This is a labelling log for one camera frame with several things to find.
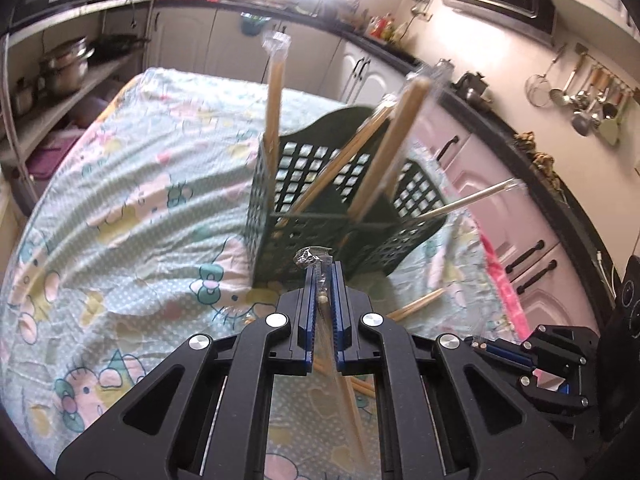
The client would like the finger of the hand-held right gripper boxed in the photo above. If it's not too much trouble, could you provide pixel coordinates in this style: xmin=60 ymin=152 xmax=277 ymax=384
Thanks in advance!
xmin=472 ymin=326 xmax=590 ymax=368
xmin=517 ymin=374 xmax=591 ymax=410

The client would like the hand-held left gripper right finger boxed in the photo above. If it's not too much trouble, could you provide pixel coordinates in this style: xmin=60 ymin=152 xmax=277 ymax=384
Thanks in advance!
xmin=330 ymin=263 xmax=587 ymax=480

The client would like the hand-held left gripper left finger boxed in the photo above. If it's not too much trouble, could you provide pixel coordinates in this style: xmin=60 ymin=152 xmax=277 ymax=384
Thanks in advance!
xmin=55 ymin=265 xmax=320 ymax=480

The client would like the green plastic utensil basket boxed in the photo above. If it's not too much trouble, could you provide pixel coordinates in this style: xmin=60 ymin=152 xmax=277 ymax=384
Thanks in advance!
xmin=245 ymin=105 xmax=454 ymax=289

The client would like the pile of chopsticks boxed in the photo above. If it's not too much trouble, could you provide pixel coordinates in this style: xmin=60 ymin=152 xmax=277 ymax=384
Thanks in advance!
xmin=349 ymin=287 xmax=447 ymax=397

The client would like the row of hanging kitchen utensils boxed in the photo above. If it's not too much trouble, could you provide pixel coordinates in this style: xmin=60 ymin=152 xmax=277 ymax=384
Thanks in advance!
xmin=549 ymin=42 xmax=637 ymax=147

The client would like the pink towel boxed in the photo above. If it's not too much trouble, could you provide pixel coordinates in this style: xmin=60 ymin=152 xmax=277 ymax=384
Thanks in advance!
xmin=477 ymin=232 xmax=532 ymax=343

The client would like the black glass cooktop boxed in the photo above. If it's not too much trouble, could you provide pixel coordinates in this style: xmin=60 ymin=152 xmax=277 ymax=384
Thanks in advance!
xmin=612 ymin=254 xmax=640 ymax=342

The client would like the cartoon printed tablecloth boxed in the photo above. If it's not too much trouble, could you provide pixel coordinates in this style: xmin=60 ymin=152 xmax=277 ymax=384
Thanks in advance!
xmin=0 ymin=66 xmax=506 ymax=480

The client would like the metal kettle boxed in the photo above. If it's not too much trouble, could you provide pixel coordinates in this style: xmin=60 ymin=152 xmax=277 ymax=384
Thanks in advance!
xmin=452 ymin=70 xmax=494 ymax=107

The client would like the row of condiment bottles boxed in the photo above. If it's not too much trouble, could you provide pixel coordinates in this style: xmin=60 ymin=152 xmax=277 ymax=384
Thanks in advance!
xmin=345 ymin=10 xmax=407 ymax=43

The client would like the teal hanging basket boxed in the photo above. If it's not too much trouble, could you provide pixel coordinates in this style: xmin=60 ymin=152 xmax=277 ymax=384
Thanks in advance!
xmin=239 ymin=12 xmax=274 ymax=37

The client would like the purple plastic tub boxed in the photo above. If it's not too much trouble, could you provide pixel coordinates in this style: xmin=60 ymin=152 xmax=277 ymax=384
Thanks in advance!
xmin=27 ymin=139 xmax=77 ymax=182

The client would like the metal kitchen shelf unit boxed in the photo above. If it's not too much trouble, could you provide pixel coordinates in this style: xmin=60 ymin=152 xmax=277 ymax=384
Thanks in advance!
xmin=0 ymin=0 xmax=157 ymax=197

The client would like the black frying pan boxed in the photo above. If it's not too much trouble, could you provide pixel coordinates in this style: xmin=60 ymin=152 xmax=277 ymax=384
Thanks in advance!
xmin=92 ymin=34 xmax=152 ymax=62

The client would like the steel cooking pot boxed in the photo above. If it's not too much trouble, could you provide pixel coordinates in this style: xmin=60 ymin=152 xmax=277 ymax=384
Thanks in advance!
xmin=39 ymin=36 xmax=97 ymax=97

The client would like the small steel pot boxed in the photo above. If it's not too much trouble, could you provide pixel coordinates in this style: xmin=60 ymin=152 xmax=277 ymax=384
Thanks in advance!
xmin=12 ymin=77 xmax=37 ymax=117

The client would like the white cable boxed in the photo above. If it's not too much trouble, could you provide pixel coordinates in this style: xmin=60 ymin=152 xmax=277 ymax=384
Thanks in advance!
xmin=596 ymin=251 xmax=618 ymax=302

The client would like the wire strainer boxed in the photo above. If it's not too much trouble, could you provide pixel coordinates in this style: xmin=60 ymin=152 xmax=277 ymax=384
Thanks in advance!
xmin=524 ymin=44 xmax=568 ymax=109

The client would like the hanging wall rack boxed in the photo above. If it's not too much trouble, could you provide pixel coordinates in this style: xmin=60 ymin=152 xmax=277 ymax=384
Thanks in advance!
xmin=409 ymin=0 xmax=442 ymax=22

